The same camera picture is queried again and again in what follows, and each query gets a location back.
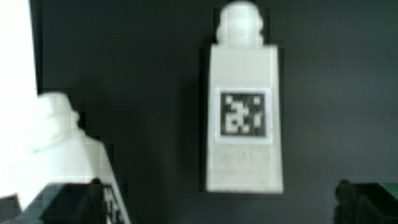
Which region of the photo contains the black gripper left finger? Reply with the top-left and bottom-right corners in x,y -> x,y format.
41,179 -> 107,224

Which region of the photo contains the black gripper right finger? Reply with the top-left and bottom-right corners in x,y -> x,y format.
334,180 -> 398,224

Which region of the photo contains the white table leg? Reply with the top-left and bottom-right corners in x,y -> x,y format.
206,1 -> 284,194
0,92 -> 132,224

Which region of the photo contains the white square tabletop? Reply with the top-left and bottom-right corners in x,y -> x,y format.
0,0 -> 37,155

